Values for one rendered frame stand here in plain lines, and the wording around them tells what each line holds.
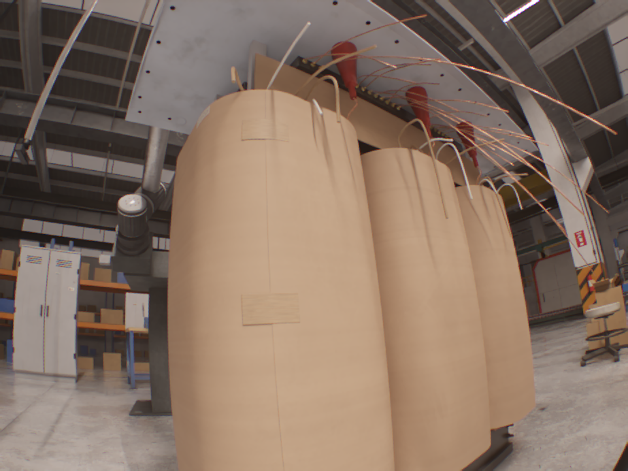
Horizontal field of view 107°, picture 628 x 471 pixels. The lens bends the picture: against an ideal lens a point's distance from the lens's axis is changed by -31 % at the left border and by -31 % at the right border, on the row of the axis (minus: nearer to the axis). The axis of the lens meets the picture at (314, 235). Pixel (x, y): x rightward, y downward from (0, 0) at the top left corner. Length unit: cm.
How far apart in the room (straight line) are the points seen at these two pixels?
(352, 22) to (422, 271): 68
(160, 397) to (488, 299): 258
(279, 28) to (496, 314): 110
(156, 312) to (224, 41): 243
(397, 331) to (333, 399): 30
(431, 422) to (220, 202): 66
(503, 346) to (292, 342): 84
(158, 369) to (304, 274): 254
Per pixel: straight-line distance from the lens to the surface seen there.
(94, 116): 791
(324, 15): 94
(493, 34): 604
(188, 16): 95
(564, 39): 1449
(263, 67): 87
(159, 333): 300
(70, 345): 534
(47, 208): 1333
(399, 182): 90
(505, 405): 123
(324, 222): 61
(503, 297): 122
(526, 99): 1318
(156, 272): 258
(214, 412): 56
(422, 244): 85
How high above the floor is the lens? 58
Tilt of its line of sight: 18 degrees up
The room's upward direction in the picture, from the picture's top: 5 degrees counter-clockwise
